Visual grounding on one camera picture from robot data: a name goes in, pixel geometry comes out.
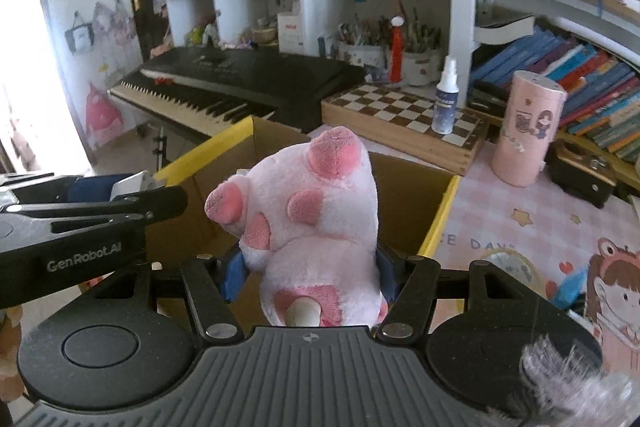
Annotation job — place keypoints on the pink hanging bag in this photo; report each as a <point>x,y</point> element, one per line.
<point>102,117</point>

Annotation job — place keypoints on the grey fuzzy pompom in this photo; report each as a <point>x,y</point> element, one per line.
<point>575,387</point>

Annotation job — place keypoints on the dark brown wooden box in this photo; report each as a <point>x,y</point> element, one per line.
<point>580,182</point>

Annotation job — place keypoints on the thick black cover book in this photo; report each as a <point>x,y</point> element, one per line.
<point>505,32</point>

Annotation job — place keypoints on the row of colourful books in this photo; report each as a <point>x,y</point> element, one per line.
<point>590,82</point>

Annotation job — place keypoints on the brown bowl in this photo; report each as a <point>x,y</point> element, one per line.
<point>265,36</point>

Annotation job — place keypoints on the pink cylindrical container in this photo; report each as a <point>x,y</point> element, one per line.
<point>525,132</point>

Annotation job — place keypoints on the yellow cardboard box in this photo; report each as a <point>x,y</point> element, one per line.
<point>415,202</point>

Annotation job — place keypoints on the pink checkered desktop mat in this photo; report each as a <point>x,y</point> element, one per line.
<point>510,227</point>

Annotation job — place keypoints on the black electronic keyboard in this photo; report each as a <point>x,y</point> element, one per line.
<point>240,72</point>

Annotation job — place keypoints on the pink plush pig toy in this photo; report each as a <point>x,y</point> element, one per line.
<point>310,227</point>

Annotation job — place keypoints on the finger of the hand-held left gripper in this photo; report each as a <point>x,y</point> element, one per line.
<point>150,204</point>

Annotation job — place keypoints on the hanging canvas tote bag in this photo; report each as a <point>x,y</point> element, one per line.
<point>79,34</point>

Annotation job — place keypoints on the white pen holder with brushes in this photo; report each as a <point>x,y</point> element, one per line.
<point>422,67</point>
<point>362,54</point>

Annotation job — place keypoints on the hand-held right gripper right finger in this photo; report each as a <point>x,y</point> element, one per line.
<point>389,276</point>

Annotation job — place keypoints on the white bookshelf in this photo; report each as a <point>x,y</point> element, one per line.
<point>462,7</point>

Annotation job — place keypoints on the metal keyboard stand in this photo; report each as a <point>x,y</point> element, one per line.
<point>160,147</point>

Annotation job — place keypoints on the wooden chessboard box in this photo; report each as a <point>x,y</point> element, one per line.
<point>380,107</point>

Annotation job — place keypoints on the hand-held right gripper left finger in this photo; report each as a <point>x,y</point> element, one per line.
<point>231,279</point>

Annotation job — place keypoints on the white red small carton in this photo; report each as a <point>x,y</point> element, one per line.
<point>290,34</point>

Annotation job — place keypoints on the white spray bottle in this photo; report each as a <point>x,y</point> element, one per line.
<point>446,107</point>

